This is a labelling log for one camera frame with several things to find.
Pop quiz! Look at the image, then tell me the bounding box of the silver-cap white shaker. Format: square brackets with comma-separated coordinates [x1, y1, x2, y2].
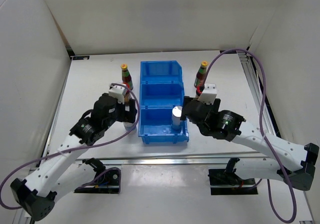
[123, 122, 137, 135]
[171, 106, 183, 131]

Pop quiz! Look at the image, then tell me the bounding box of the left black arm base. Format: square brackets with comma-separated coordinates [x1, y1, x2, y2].
[74, 167, 122, 194]

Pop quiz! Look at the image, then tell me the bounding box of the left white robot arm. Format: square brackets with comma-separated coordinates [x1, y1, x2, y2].
[10, 93, 139, 221]

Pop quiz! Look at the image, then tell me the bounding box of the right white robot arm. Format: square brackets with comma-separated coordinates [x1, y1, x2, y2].
[181, 96, 320, 191]

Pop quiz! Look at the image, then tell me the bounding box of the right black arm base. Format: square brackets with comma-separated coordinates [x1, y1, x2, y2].
[208, 169, 258, 196]

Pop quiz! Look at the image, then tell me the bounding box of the left red-lid chili jar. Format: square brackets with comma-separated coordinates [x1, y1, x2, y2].
[122, 82, 131, 105]

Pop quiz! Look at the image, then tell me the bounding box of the red-lid chili jar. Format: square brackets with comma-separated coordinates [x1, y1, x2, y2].
[122, 82, 131, 105]
[195, 85, 204, 98]

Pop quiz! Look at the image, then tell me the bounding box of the right red-lid chili jar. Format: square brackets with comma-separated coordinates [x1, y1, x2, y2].
[195, 85, 204, 98]

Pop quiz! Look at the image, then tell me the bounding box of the right yellow-cap sauce bottle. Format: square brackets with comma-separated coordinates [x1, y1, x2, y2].
[194, 61, 208, 88]

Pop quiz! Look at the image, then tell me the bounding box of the yellow-cap sauce bottle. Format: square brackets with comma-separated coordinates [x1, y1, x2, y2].
[194, 61, 208, 88]
[120, 63, 134, 90]

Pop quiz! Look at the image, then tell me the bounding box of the blue three-compartment plastic bin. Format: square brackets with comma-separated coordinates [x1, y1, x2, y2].
[138, 60, 189, 144]

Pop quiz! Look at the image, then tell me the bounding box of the left yellow-cap sauce bottle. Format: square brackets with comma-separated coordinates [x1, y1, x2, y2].
[120, 63, 134, 90]

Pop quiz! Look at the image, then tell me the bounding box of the left black corner label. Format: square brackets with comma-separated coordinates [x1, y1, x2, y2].
[72, 55, 90, 60]

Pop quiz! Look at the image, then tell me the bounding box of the black corner label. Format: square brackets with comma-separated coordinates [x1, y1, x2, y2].
[219, 50, 233, 54]
[72, 55, 90, 60]

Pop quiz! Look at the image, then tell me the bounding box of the right black corner label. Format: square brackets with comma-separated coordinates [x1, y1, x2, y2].
[219, 50, 233, 54]

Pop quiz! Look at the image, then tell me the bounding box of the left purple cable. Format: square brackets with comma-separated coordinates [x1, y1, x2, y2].
[0, 83, 141, 210]

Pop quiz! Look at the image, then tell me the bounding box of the purple cable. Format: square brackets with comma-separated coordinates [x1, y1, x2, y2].
[199, 49, 297, 222]
[0, 83, 141, 210]

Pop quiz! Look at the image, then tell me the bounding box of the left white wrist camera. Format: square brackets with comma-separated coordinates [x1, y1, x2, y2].
[108, 83, 129, 104]

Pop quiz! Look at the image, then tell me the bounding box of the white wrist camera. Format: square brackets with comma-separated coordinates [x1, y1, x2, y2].
[197, 83, 218, 105]
[108, 83, 129, 104]

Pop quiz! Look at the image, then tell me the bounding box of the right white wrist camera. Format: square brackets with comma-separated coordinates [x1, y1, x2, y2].
[197, 83, 218, 105]

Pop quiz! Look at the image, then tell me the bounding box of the aluminium front rail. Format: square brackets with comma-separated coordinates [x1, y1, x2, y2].
[24, 152, 301, 182]

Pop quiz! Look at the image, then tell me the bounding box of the aluminium rail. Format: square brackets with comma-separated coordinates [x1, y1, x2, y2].
[237, 51, 282, 138]
[24, 152, 301, 182]

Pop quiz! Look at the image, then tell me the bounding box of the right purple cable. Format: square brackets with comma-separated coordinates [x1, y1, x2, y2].
[199, 49, 297, 222]

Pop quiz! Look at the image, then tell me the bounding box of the aluminium right rail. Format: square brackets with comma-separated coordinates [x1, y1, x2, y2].
[237, 51, 282, 138]

